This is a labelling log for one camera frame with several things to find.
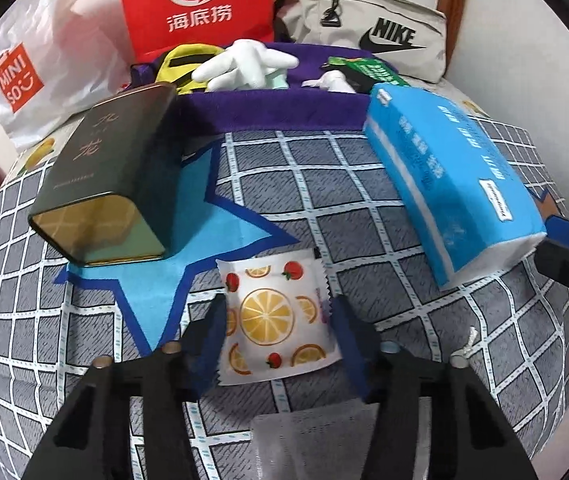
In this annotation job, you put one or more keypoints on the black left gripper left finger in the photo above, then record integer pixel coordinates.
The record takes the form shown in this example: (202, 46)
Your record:
(89, 437)

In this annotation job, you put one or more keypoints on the green small tissue packet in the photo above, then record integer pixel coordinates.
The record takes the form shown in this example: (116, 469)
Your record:
(363, 73)

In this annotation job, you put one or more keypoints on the red paper shopping bag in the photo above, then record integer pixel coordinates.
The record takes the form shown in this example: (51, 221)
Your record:
(156, 26)

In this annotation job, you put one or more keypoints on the white mesh drawstring bag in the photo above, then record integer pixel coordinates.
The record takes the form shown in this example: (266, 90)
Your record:
(324, 439)

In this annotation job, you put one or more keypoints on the grey Nike waist bag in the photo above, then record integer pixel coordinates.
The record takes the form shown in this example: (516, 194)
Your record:
(407, 35)

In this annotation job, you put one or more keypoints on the purple towel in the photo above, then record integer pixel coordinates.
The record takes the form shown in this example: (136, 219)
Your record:
(293, 108)

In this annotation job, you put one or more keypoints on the dark green tea tin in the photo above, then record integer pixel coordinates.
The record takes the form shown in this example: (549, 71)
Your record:
(110, 196)

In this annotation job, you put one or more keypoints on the yellow pouch with black straps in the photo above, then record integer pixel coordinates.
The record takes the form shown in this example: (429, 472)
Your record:
(179, 64)

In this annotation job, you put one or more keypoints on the fruit print white cloth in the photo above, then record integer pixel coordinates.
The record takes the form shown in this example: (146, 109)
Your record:
(51, 146)

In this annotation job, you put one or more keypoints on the blue tissue pack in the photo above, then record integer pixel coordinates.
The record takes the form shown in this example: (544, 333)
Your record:
(470, 209)

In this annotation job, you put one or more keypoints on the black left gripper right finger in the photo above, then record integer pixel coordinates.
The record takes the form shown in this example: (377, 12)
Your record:
(434, 420)

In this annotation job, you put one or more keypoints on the orange print wet wipe packet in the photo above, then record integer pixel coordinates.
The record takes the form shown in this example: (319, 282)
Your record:
(278, 318)

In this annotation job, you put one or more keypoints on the white glove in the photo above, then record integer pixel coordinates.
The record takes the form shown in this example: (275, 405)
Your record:
(246, 65)
(331, 81)

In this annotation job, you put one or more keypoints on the white Miniso plastic bag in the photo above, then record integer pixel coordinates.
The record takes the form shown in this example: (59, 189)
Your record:
(54, 63)

